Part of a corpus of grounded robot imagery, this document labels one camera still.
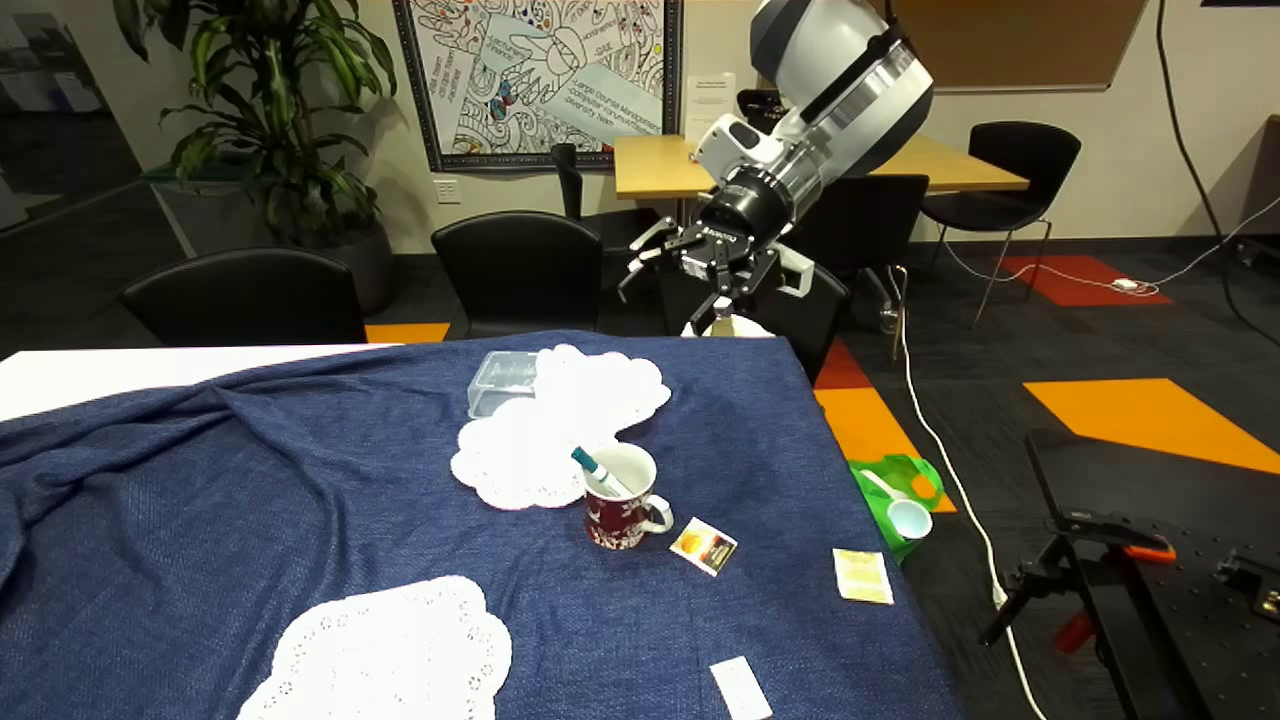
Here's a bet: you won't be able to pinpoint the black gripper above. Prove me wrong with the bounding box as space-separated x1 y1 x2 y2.
616 164 805 339

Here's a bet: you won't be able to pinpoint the teal blue marker pen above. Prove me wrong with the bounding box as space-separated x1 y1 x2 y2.
570 443 623 496

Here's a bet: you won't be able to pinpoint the maroon floral mug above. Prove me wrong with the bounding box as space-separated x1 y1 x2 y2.
581 439 681 557

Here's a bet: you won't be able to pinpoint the black office chair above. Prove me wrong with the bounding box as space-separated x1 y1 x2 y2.
428 207 613 339
120 243 374 347
917 121 1090 325
798 172 932 283
743 253 852 386

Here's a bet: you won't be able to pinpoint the white paper doily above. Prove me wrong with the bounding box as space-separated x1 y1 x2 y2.
236 571 516 720
449 398 636 517
529 339 678 453

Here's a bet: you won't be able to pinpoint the clear plastic container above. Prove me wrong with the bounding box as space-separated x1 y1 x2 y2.
463 347 544 420

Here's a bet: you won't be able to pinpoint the orange tea bag packet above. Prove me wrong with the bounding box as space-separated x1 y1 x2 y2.
667 514 742 580

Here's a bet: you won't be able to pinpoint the light wooden table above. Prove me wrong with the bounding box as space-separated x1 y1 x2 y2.
613 131 1034 206

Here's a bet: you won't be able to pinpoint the green plastic bag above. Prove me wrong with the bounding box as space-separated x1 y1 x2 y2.
847 453 947 552

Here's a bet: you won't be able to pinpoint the white plastic scoop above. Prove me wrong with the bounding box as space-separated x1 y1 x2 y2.
855 469 938 544

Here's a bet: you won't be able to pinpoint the grey plant pot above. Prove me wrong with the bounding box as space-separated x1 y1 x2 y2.
265 216 399 321

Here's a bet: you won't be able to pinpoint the pale square paper sachet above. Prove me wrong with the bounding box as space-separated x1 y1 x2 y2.
834 544 900 614

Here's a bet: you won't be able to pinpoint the white rectangular paper sachet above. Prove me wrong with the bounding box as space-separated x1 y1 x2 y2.
708 653 775 720

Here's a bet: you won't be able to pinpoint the brown pin board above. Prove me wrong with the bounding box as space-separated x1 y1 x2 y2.
883 0 1152 97

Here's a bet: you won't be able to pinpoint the blue denim table cloth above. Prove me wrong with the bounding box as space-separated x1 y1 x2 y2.
0 332 974 720

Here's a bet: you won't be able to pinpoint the green potted plant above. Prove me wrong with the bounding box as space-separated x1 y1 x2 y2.
112 0 405 253

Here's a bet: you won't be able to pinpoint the orange bar clamp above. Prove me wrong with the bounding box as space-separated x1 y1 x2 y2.
1012 509 1185 632

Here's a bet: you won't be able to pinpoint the black device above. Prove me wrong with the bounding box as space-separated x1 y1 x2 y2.
1213 552 1280 632

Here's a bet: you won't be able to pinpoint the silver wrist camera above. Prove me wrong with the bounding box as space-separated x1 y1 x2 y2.
694 114 805 179

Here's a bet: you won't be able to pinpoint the framed wall poster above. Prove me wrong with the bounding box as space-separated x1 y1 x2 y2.
392 0 688 175

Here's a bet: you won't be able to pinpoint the white floor cable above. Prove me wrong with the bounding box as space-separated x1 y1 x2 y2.
877 258 1057 720

